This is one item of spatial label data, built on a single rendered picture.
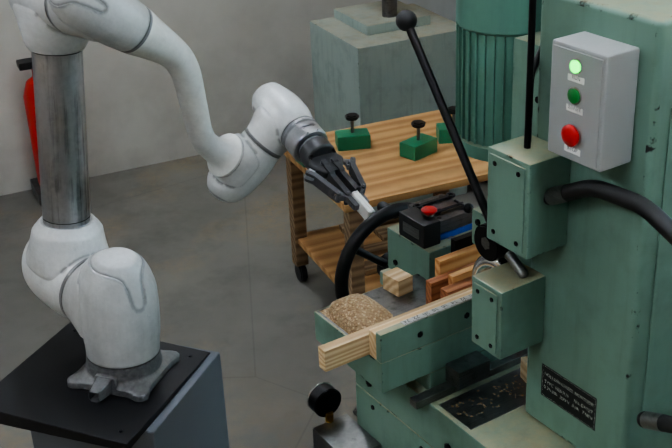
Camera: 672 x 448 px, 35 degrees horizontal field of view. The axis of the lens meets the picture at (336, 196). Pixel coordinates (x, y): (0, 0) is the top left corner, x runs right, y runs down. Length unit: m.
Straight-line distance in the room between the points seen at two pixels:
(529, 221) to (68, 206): 1.09
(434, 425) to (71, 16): 0.97
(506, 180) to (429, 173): 1.83
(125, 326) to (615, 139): 1.14
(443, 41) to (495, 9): 2.52
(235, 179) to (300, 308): 1.36
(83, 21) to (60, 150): 0.34
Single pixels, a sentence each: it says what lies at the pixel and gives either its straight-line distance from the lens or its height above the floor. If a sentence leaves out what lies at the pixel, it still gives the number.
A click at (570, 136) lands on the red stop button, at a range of 1.46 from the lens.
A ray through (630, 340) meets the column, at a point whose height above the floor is 1.05.
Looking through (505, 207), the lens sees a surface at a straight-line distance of 1.59.
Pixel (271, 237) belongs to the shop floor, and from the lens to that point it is 4.19.
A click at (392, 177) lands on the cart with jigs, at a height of 0.53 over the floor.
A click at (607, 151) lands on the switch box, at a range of 1.45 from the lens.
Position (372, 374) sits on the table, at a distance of 1.84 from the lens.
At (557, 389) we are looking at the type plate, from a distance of 1.78.
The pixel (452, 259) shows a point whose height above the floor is 0.97.
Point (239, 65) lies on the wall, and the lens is 4.94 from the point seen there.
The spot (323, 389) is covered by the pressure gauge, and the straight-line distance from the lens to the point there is 2.11.
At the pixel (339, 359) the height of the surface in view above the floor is 0.91.
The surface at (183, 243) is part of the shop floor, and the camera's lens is 4.21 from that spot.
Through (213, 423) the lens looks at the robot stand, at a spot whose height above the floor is 0.45.
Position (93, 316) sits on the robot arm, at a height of 0.79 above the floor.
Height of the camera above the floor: 1.91
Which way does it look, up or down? 25 degrees down
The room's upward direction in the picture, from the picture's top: 3 degrees counter-clockwise
